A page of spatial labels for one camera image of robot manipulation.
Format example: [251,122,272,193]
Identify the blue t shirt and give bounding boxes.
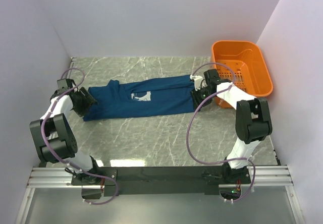
[83,75,195,122]

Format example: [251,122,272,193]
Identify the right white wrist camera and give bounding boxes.
[190,75,203,91]

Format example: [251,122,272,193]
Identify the black base beam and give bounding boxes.
[65,163,252,199]

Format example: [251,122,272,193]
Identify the orange plastic basket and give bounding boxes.
[211,40,273,97]

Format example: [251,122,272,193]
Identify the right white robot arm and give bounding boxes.
[190,69,273,183]

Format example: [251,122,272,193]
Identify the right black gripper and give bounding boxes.
[190,85,215,110]

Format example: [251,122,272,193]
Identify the aluminium rail frame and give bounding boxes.
[17,57,304,223]

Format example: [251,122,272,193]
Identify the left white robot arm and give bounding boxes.
[29,79,101,185]

